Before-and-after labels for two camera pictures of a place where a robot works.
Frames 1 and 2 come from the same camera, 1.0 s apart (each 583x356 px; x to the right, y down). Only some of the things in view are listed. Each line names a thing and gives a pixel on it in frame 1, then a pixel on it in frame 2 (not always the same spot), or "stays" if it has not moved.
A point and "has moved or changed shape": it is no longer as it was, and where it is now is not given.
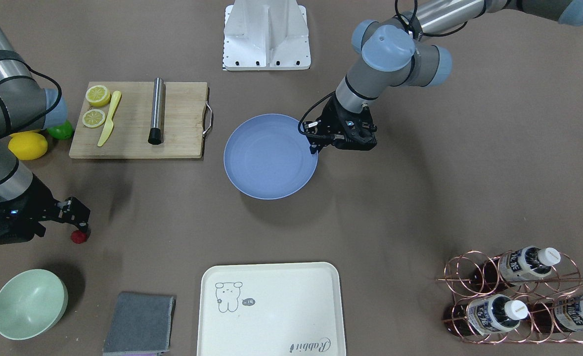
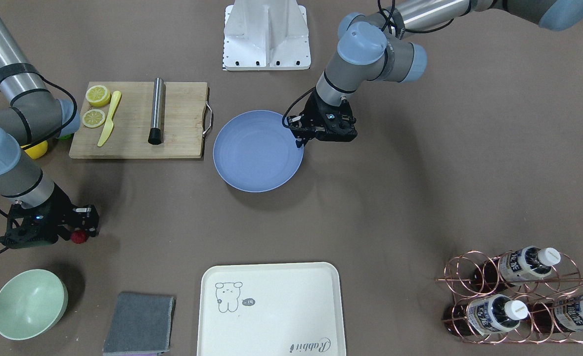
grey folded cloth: [142, 324] stays
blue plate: [267, 157] has moved or changed shape
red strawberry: [78, 237] stays
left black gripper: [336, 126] -> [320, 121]
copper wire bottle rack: [530, 297] stays
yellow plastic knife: [110, 124] stays
